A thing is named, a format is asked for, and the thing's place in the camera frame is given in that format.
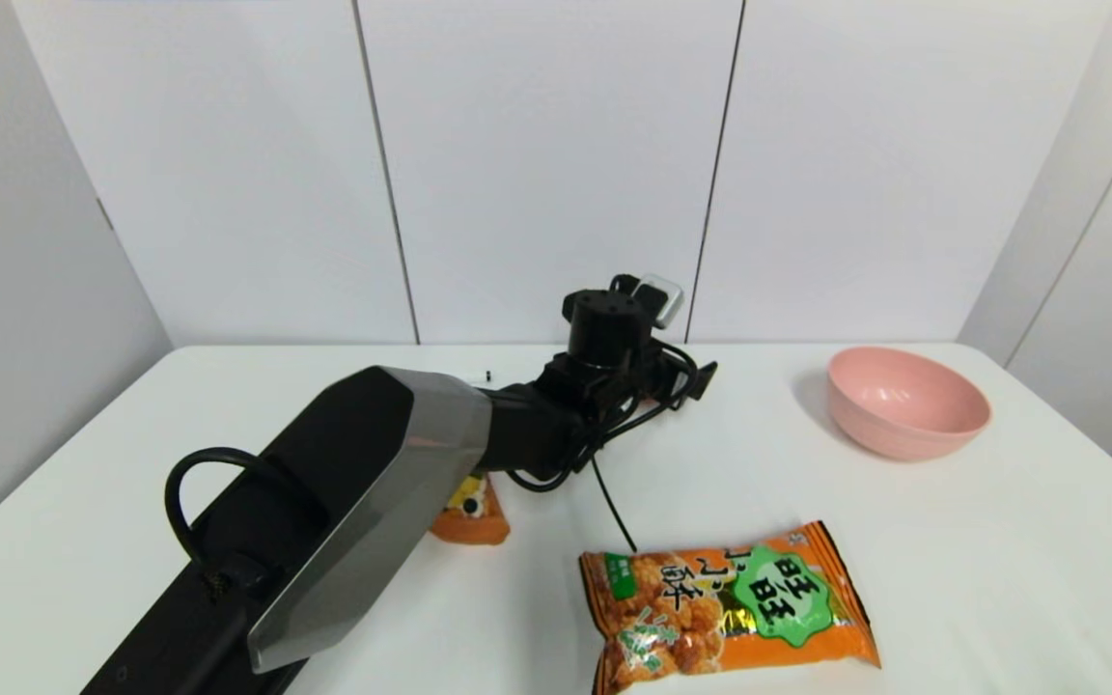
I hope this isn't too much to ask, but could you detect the pink bowl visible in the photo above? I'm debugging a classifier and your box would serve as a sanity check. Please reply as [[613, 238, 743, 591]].
[[826, 347, 993, 461]]

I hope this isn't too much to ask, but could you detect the toy pizza slice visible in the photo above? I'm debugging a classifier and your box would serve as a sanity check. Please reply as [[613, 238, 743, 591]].
[[430, 472, 512, 547]]

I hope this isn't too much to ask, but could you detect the orange snack bag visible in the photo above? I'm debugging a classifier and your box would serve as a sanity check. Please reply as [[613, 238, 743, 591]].
[[579, 521, 882, 695]]

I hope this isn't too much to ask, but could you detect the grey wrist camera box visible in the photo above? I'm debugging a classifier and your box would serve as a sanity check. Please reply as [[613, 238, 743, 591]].
[[628, 274, 685, 331]]

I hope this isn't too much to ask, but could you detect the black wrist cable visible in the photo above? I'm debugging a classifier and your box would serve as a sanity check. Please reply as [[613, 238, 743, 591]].
[[506, 343, 697, 554]]

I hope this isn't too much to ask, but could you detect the black arm loop cable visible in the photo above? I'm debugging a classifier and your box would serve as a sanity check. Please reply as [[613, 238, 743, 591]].
[[164, 447, 279, 592]]

